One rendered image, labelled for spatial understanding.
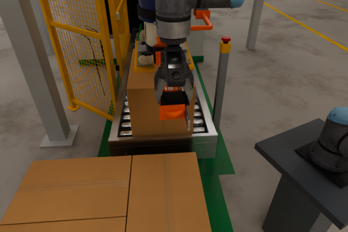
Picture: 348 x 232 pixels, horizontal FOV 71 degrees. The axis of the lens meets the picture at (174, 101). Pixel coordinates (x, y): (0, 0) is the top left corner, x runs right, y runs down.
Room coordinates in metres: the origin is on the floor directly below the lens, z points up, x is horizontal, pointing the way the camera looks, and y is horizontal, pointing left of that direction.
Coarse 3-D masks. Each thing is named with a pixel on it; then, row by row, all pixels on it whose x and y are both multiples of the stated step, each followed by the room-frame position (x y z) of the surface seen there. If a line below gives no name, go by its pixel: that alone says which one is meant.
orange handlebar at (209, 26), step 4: (204, 16) 1.43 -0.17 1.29; (204, 20) 1.39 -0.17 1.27; (208, 20) 1.35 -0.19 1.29; (208, 24) 1.29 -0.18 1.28; (192, 28) 1.25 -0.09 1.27; (196, 28) 1.25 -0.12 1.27; (200, 28) 1.26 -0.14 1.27; (204, 28) 1.26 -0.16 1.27; (208, 28) 1.26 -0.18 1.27; (156, 40) 1.09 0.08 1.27; (160, 56) 0.91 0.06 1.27; (160, 60) 0.88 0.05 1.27; (164, 88) 0.68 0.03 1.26; (176, 88) 0.68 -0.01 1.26; (168, 112) 0.56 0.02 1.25; (172, 112) 0.56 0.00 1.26; (176, 112) 0.56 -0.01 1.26; (180, 112) 0.56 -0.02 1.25; (168, 116) 0.55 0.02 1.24; (172, 116) 0.55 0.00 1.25; (176, 116) 0.55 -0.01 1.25; (180, 116) 0.56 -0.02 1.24
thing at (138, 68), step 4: (136, 44) 1.31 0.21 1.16; (140, 44) 1.30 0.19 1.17; (144, 44) 1.26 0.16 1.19; (136, 48) 1.26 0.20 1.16; (136, 52) 1.21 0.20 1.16; (136, 56) 1.16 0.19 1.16; (136, 60) 1.12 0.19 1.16; (136, 64) 1.08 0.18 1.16; (140, 64) 1.07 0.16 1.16; (152, 64) 1.08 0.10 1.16; (136, 68) 1.03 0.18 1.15; (140, 68) 1.04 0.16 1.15; (144, 68) 1.04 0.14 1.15; (148, 68) 1.04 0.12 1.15; (152, 68) 1.04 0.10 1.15
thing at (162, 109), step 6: (168, 90) 0.65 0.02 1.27; (174, 90) 0.65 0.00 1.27; (180, 90) 0.65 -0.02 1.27; (162, 96) 0.62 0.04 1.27; (168, 96) 0.61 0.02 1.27; (174, 96) 0.61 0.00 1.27; (180, 96) 0.61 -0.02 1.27; (162, 102) 0.58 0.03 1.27; (168, 102) 0.59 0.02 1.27; (174, 102) 0.59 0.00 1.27; (180, 102) 0.59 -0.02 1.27; (162, 108) 0.56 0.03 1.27; (168, 108) 0.57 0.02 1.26; (174, 108) 0.57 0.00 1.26; (180, 108) 0.57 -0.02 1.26; (162, 114) 0.56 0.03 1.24
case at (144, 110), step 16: (128, 80) 1.28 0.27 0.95; (144, 80) 1.28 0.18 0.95; (128, 96) 1.19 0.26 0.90; (144, 96) 1.19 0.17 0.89; (144, 112) 1.19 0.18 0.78; (192, 112) 1.21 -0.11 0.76; (144, 128) 1.19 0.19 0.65; (160, 128) 1.20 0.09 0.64; (176, 128) 1.21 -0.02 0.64; (192, 128) 1.22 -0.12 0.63
